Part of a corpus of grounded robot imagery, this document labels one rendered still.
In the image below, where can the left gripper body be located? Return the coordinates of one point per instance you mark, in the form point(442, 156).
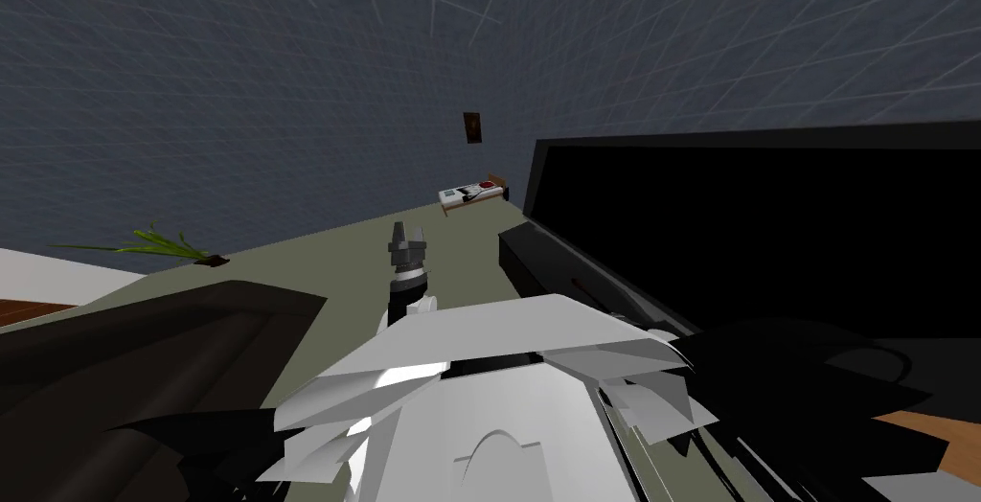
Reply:
point(406, 254)

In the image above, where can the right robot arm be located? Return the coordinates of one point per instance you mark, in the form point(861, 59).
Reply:
point(797, 402)

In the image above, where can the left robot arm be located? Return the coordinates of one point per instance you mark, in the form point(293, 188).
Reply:
point(404, 299)

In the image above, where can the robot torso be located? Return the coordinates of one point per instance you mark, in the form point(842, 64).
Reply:
point(498, 418)

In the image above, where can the green potted plant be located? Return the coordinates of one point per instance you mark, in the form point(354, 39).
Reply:
point(165, 245)

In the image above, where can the dark brown sofa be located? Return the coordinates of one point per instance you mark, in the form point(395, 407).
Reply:
point(130, 356)

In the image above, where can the black television on stand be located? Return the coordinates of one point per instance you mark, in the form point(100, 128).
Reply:
point(736, 226)

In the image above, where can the white bed with wooden frame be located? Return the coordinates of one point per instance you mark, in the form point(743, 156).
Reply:
point(471, 194)

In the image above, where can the brown framed wall picture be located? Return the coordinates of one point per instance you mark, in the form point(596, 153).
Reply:
point(473, 127)

